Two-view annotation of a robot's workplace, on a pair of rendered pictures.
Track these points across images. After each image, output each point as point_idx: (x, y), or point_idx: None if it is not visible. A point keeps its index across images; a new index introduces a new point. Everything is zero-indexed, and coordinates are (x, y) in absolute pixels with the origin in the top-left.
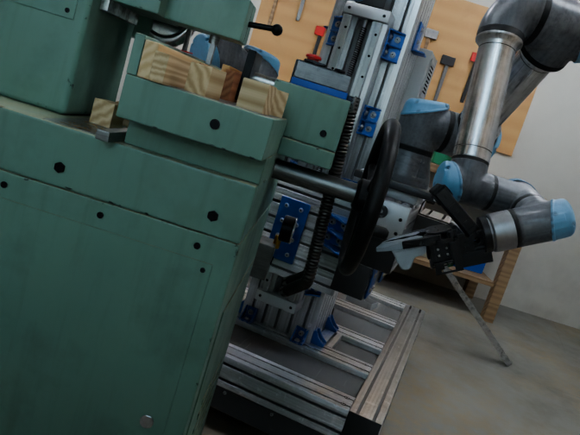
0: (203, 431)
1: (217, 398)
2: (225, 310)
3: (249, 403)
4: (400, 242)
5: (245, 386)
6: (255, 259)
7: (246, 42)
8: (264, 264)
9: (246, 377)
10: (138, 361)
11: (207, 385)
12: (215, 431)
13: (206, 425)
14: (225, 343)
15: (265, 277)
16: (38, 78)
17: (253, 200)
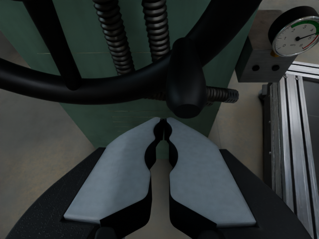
0: (253, 158)
1: (267, 151)
2: (45, 54)
3: (270, 172)
4: (110, 142)
5: (275, 161)
6: (241, 55)
7: None
8: (242, 65)
9: (278, 157)
10: None
11: (113, 106)
12: (260, 165)
13: (263, 159)
14: (163, 101)
15: (239, 80)
16: None
17: None
